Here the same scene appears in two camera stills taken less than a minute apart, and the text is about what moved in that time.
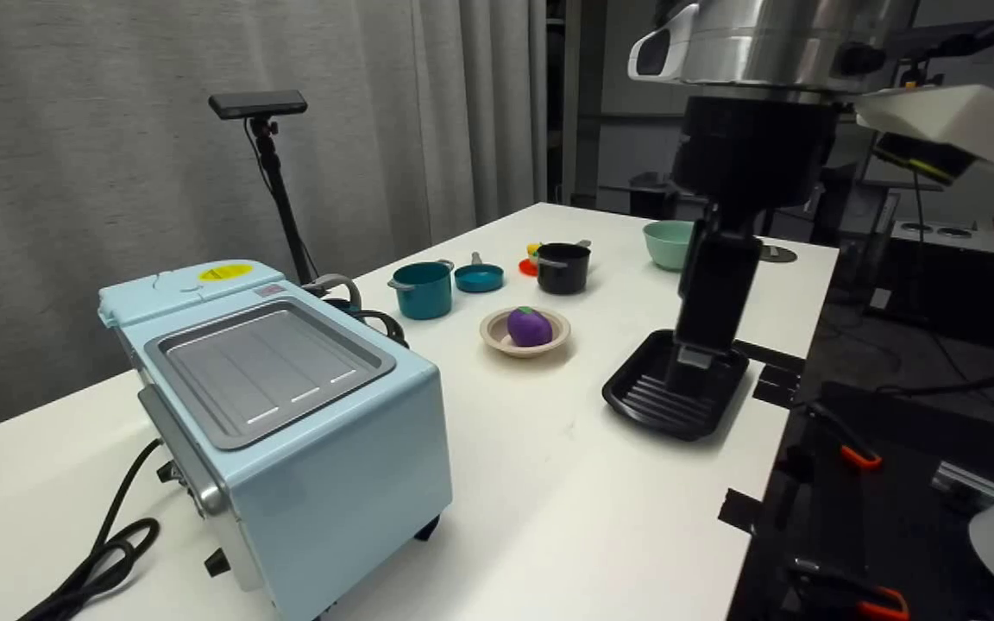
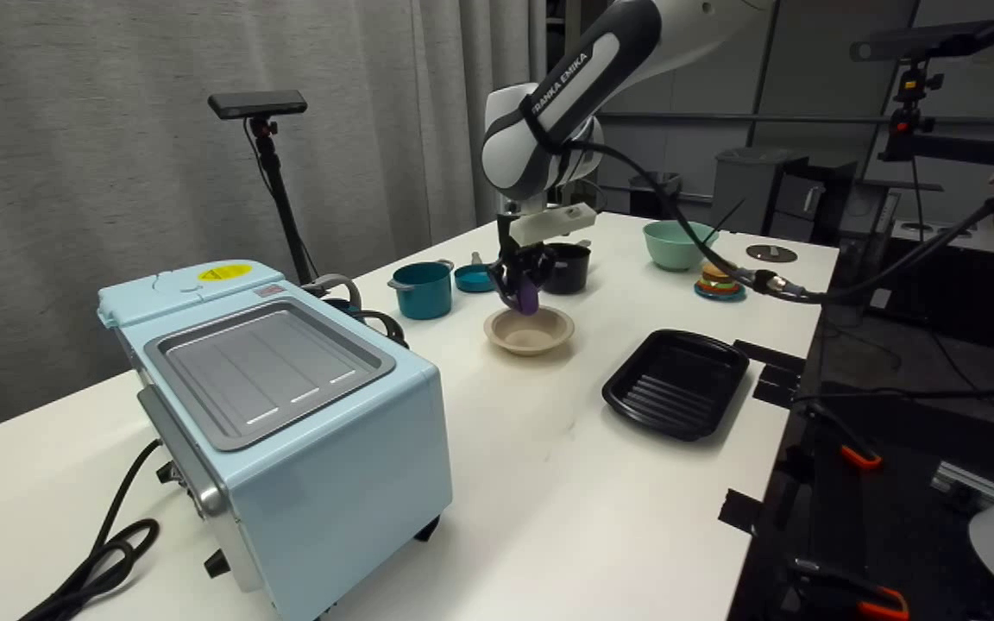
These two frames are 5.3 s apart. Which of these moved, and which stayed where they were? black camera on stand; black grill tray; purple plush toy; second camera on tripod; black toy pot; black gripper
Moved: black gripper; purple plush toy
Stayed: black toy pot; second camera on tripod; black camera on stand; black grill tray
